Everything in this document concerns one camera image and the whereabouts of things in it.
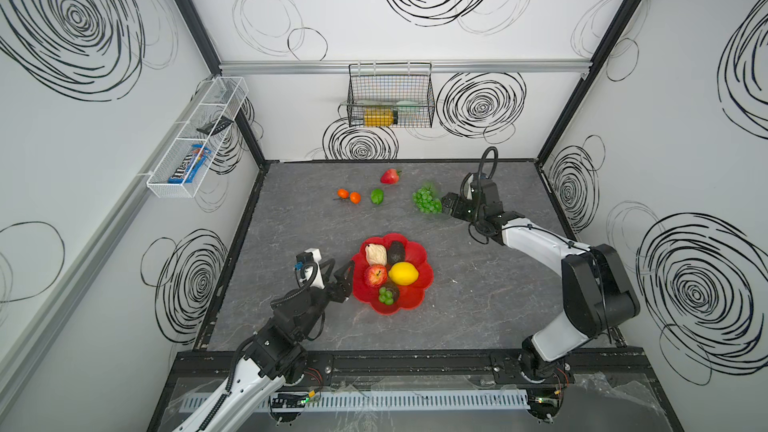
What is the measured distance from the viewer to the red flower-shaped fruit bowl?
32.4 inches

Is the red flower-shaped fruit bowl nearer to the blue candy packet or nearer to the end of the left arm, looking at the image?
the end of the left arm

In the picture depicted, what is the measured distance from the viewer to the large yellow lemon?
2.84 ft

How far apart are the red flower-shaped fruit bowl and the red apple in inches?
0.5

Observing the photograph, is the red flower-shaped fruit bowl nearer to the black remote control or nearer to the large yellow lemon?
the large yellow lemon

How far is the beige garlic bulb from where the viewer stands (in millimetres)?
884

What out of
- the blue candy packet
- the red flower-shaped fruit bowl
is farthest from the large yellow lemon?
the blue candy packet
